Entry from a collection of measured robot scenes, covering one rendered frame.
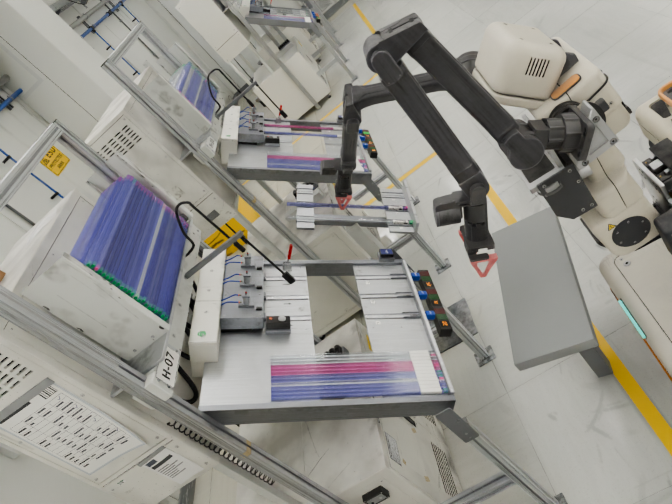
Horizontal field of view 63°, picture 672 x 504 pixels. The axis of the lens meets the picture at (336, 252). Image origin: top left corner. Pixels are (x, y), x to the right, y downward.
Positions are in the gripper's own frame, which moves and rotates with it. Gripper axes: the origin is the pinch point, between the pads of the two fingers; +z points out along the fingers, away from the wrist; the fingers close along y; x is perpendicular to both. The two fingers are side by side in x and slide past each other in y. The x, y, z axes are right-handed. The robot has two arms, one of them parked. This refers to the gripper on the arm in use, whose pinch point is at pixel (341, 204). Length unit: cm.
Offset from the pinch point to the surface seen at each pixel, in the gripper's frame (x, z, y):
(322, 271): -8.5, 10.3, 31.9
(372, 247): 14.8, 19.7, 2.4
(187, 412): -46, -1, 105
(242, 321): -35, 1, 69
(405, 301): 20, 6, 53
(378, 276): 11.9, 7.1, 38.0
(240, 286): -37, 0, 53
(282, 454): -22, 61, 77
